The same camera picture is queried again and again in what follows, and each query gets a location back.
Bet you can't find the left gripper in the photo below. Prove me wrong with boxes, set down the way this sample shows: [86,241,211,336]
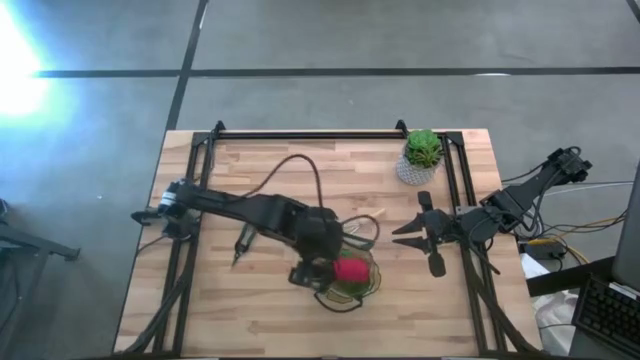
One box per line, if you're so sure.
[292,204,346,266]

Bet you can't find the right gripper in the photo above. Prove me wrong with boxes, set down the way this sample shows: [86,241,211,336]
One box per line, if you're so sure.
[392,191,459,279]

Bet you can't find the wooden-handled hand rake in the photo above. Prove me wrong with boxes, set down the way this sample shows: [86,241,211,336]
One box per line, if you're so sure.
[344,208,387,236]

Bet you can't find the red and black gardening gloves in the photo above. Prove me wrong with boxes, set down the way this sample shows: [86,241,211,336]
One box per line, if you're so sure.
[332,256,372,286]

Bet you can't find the green plastic spray bottle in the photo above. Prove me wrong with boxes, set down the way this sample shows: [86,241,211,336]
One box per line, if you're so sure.
[339,279,374,299]

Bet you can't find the beige canvas green-trimmed gardening bag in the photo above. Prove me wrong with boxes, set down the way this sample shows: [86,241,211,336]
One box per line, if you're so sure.
[312,238,384,315]

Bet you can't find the green-handled pruning shears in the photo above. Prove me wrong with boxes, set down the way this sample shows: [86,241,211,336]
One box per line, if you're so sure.
[231,223,260,267]

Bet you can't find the white plastic bag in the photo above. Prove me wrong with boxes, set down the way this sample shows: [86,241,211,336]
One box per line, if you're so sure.
[534,291,576,357]

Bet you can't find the succulent in white pot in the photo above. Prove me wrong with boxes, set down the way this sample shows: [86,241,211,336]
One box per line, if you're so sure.
[395,128,445,187]

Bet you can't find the white paper sheet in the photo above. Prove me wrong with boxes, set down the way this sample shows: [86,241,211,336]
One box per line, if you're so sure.
[519,252,551,281]

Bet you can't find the black power adapter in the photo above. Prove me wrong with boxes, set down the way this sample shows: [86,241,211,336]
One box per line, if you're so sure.
[523,242,562,261]

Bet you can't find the black side desk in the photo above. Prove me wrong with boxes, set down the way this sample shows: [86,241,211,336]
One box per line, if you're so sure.
[525,254,617,299]

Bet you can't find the black table clamp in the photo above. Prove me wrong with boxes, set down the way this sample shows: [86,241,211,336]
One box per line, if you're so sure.
[130,208,166,227]

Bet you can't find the black keyboard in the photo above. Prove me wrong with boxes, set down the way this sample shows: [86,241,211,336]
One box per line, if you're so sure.
[571,273,640,359]

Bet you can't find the black equipment stand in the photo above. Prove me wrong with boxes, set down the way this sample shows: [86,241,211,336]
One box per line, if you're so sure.
[0,197,82,360]

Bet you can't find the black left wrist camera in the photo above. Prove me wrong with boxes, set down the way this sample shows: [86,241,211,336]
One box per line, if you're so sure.
[288,263,324,287]

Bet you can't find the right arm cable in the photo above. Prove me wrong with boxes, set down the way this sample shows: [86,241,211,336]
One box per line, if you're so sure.
[467,214,504,276]

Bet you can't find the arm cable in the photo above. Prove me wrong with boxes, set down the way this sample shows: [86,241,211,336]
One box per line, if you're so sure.
[244,153,382,252]
[467,214,504,276]

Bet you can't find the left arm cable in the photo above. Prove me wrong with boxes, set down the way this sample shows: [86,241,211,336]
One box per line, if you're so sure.
[244,153,382,252]

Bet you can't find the yellow cable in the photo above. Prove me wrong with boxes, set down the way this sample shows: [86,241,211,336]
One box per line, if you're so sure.
[519,212,629,266]

